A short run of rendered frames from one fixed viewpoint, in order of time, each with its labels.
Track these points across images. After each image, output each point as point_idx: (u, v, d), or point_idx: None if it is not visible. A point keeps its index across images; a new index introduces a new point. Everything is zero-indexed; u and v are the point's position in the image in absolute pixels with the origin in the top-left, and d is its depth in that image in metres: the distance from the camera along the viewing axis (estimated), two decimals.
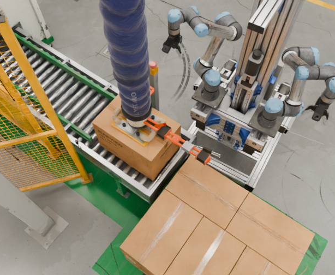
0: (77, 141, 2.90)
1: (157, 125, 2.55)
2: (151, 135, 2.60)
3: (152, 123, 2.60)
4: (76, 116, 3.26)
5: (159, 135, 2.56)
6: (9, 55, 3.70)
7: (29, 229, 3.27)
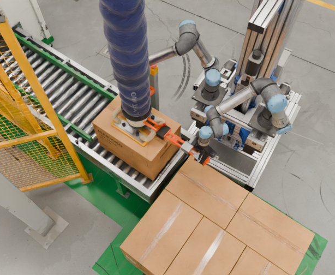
0: (77, 141, 2.90)
1: (156, 125, 2.55)
2: (151, 135, 2.60)
3: (151, 123, 2.60)
4: (76, 116, 3.26)
5: (159, 135, 2.56)
6: (9, 55, 3.70)
7: (29, 229, 3.27)
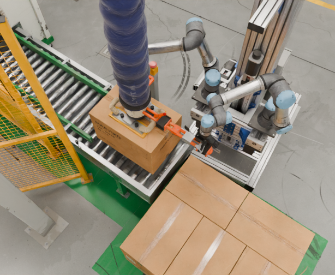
0: (77, 141, 2.90)
1: (156, 114, 2.43)
2: (150, 125, 2.49)
3: (151, 113, 2.48)
4: (76, 116, 3.26)
5: (159, 126, 2.45)
6: (9, 55, 3.70)
7: (29, 229, 3.27)
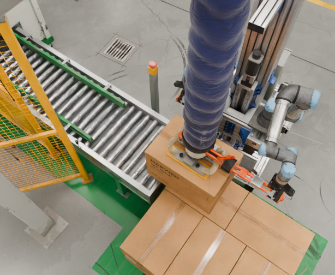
0: (77, 141, 2.90)
1: (221, 157, 2.28)
2: (214, 167, 2.34)
3: (215, 154, 2.34)
4: (76, 116, 3.26)
5: (223, 168, 2.30)
6: (9, 55, 3.70)
7: (29, 229, 3.27)
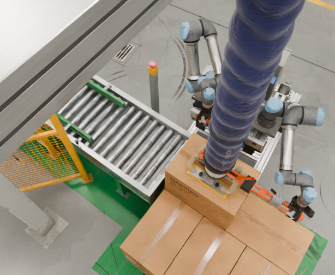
0: (77, 141, 2.90)
1: (241, 177, 2.35)
2: (233, 186, 2.41)
3: (234, 174, 2.41)
4: (76, 116, 3.26)
5: (244, 188, 2.37)
6: None
7: (29, 229, 3.27)
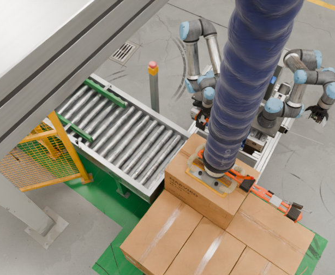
0: (77, 141, 2.90)
1: (240, 177, 2.35)
2: (233, 186, 2.41)
3: (233, 173, 2.41)
4: (76, 116, 3.26)
5: (243, 187, 2.37)
6: None
7: (29, 229, 3.27)
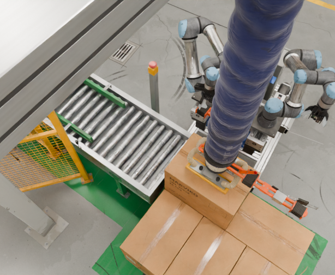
0: (77, 141, 2.90)
1: (243, 171, 2.26)
2: (235, 181, 2.31)
3: (236, 168, 2.31)
4: (76, 116, 3.26)
5: (245, 183, 2.27)
6: None
7: (29, 229, 3.27)
